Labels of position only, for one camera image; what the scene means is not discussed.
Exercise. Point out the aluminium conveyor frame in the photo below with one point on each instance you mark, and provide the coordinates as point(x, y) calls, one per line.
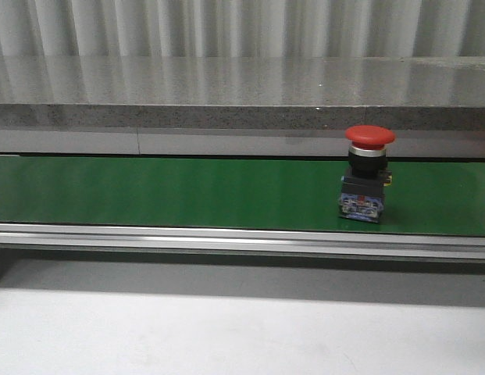
point(215, 241)

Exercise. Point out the white curtain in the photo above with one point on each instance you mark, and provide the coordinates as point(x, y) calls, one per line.
point(243, 28)

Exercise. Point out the green conveyor belt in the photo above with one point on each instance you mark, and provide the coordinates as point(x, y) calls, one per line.
point(258, 194)

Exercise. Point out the grey granite counter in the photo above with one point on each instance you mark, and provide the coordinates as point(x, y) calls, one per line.
point(288, 107)

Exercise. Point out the red button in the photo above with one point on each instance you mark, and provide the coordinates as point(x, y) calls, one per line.
point(362, 195)

